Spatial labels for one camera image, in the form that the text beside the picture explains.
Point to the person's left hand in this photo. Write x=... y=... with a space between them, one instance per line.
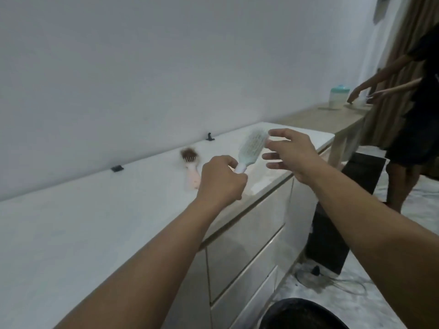
x=221 y=185

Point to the person's right hand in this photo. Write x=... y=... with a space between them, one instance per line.
x=300 y=157

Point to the pink hairbrush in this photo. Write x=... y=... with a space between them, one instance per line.
x=192 y=176

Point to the small brown hair clump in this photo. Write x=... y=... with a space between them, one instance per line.
x=188 y=154

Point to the light blue hairbrush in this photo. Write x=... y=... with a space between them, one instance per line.
x=252 y=149

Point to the black mesh waste basket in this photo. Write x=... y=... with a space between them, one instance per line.
x=301 y=316

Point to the person's left forearm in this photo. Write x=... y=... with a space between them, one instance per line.
x=147 y=270

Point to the person's right forearm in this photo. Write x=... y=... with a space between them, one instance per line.
x=384 y=243

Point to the light wooden side table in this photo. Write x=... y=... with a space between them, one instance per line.
x=326 y=119

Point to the black speaker box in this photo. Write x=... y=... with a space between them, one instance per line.
x=339 y=202

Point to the clear container teal lid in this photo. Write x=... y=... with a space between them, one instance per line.
x=339 y=97

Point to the brown curtain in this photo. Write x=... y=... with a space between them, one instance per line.
x=387 y=109

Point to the black plug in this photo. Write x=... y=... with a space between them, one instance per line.
x=315 y=270

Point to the white drawer cabinet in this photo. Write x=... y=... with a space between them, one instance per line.
x=85 y=229

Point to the black wall clip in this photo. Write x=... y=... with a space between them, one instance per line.
x=117 y=168
x=210 y=137

